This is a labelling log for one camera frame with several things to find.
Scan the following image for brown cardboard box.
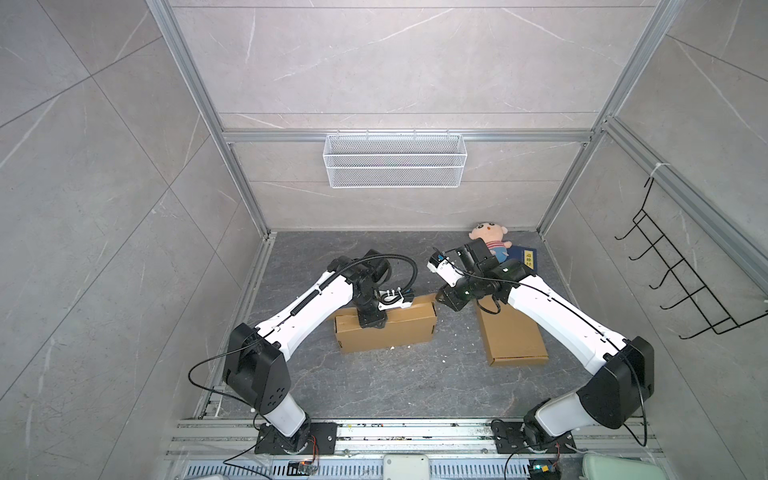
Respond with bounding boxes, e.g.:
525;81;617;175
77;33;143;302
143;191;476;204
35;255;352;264
476;296;549;367

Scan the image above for brown cardboard sheet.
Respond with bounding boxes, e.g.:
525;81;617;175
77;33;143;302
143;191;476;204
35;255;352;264
333;294;437;354

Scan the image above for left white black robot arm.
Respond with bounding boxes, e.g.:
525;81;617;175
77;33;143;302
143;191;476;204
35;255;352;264
222;250;391;439

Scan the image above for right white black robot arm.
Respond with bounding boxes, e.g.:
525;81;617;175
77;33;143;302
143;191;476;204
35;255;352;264
427;240;654;450

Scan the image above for white electrical box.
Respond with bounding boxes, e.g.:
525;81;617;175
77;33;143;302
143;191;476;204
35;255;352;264
382;454;431;480

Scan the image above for plush doll striped shirt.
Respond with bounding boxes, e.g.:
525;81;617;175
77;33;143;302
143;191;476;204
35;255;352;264
469;222;513;263

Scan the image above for dark blue book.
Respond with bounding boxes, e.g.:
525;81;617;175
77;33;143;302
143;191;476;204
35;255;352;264
507;245;538;272

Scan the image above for pale green container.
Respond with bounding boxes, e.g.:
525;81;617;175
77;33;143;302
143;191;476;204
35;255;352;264
580;453;667;480

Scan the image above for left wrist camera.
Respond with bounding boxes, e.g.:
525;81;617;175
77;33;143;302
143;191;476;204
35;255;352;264
377;288;415;311

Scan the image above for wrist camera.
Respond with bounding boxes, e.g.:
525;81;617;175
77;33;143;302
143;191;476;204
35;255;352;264
377;288;415;311
427;251;464;287

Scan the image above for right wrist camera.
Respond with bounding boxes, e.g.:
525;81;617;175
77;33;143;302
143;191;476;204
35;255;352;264
427;251;464;287

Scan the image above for white wire mesh basket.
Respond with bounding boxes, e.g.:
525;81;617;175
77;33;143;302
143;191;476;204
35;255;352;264
323;133;468;189

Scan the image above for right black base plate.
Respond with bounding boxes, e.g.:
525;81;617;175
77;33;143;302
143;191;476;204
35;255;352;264
489;418;576;454

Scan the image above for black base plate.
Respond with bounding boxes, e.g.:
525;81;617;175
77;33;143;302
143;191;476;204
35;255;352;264
254;421;338;455
489;418;576;454

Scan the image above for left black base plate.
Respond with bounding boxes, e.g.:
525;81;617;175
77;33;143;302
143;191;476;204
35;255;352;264
254;421;338;455

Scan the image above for aluminium mounting rail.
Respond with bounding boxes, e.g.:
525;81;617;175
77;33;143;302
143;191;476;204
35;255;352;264
163;418;664;459

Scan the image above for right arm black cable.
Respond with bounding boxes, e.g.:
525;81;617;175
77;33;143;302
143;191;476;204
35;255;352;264
431;245;650;448

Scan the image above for black wire hook rack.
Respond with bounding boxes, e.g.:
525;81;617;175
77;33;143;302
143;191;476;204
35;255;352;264
614;178;767;340

